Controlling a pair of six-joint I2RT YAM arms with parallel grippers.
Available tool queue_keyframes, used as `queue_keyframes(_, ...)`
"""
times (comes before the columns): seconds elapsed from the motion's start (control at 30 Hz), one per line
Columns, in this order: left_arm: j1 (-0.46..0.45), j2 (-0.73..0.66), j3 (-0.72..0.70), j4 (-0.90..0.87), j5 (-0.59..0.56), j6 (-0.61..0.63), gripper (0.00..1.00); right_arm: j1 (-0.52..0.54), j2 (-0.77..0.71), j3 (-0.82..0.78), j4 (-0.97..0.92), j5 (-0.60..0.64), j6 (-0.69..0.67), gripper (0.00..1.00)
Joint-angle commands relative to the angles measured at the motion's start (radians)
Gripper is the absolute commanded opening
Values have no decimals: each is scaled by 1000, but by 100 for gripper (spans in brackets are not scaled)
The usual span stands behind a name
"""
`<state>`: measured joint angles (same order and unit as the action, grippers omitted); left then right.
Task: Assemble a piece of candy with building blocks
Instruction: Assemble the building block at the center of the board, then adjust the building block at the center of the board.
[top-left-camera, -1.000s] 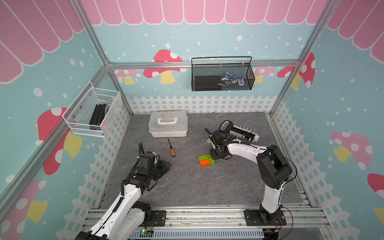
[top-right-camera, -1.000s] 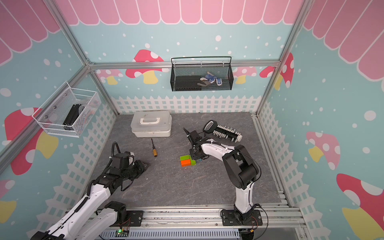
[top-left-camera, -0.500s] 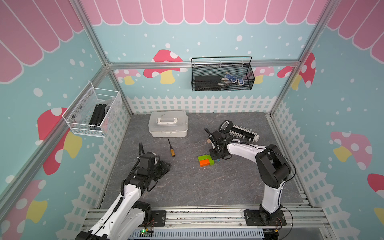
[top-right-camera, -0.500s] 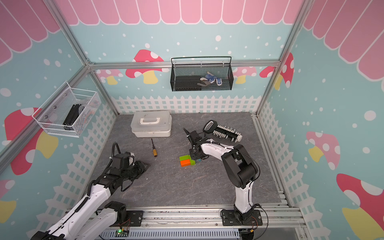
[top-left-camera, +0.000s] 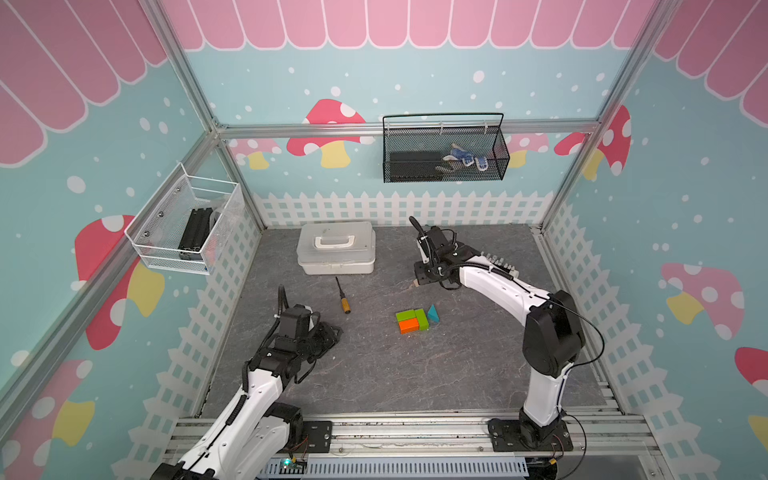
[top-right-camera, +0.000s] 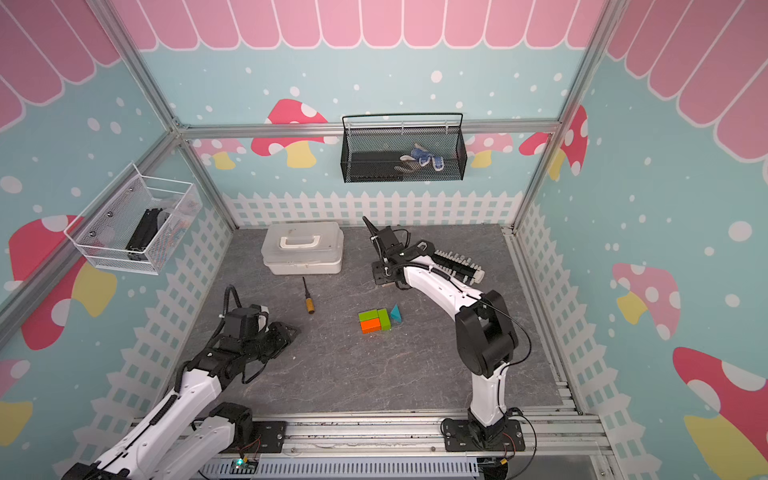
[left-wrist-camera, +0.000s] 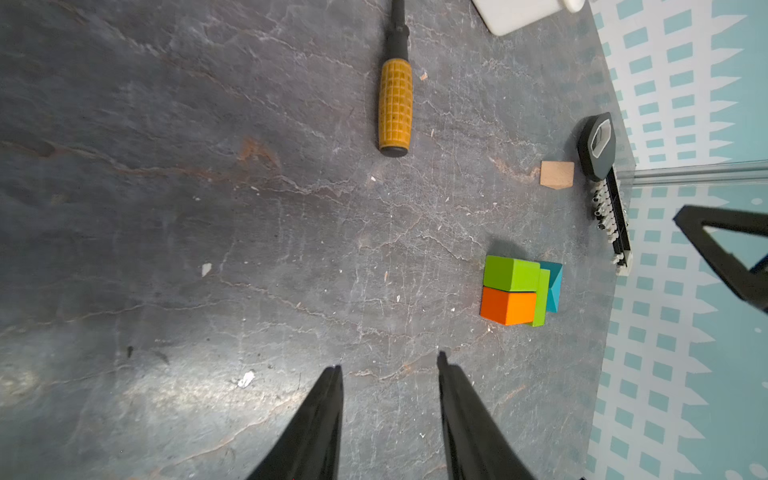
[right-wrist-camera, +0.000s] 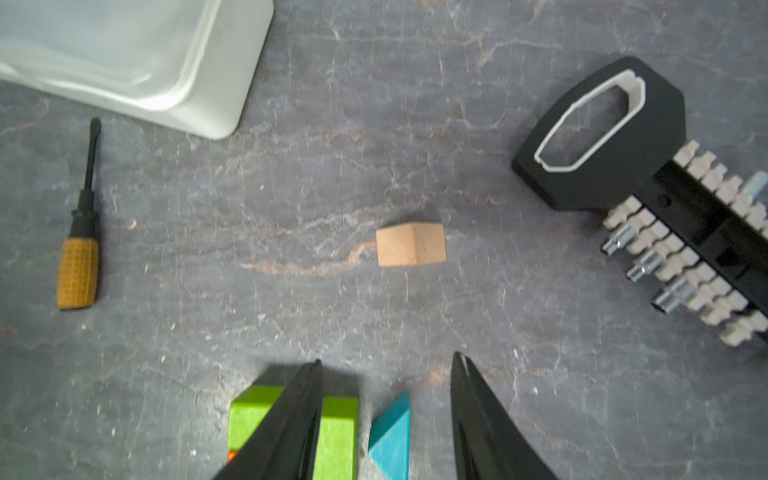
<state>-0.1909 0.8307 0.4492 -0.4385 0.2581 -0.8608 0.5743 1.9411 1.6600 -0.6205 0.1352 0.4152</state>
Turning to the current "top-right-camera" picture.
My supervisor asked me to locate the blue white item in basket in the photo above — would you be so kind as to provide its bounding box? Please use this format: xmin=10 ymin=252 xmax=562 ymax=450
xmin=396 ymin=143 xmax=445 ymax=173

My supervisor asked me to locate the yellow handled screwdriver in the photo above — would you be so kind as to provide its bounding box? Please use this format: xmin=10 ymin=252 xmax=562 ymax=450
xmin=302 ymin=277 xmax=316 ymax=315

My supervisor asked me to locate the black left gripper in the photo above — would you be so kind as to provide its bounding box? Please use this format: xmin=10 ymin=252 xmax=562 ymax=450
xmin=242 ymin=321 xmax=300 ymax=363

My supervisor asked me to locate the green cube block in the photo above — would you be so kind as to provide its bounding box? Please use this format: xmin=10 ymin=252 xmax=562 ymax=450
xmin=358 ymin=310 xmax=379 ymax=323

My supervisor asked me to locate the black wire wall basket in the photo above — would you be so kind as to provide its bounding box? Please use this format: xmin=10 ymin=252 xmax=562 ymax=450
xmin=340 ymin=112 xmax=468 ymax=183

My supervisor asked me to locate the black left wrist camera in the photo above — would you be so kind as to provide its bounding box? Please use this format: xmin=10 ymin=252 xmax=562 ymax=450
xmin=223 ymin=304 xmax=269 ymax=340

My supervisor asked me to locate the black box in white basket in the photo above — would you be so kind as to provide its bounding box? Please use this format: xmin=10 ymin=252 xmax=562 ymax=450
xmin=126 ymin=208 xmax=163 ymax=261

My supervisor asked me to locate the teal triangle block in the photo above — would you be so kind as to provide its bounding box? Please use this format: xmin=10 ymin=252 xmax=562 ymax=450
xmin=389 ymin=305 xmax=402 ymax=323

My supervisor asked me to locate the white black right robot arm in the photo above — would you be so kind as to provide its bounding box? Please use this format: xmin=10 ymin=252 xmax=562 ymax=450
xmin=370 ymin=231 xmax=519 ymax=450

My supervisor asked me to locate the white wire wall basket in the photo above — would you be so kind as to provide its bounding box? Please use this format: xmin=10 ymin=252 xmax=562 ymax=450
xmin=64 ymin=164 xmax=203 ymax=275

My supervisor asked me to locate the orange cube block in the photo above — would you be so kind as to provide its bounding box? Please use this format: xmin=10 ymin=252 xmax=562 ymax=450
xmin=360 ymin=318 xmax=382 ymax=334

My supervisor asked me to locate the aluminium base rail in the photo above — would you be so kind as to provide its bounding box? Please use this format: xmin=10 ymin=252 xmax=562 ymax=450
xmin=113 ymin=407 xmax=613 ymax=480

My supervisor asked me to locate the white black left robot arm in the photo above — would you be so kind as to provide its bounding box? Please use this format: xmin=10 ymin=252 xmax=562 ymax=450
xmin=63 ymin=322 xmax=299 ymax=479

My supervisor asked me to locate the translucent white plastic toolbox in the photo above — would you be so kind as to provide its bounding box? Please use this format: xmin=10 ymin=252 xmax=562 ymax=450
xmin=261 ymin=222 xmax=344 ymax=276

